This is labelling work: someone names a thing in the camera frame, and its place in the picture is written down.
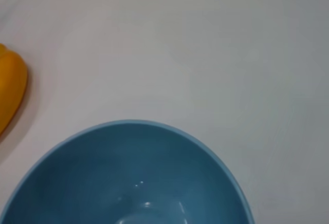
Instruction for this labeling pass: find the blue bowl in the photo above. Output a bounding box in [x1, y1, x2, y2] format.
[0, 119, 255, 224]

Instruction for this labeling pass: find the yellow banana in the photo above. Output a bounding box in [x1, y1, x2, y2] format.
[0, 43, 29, 137]

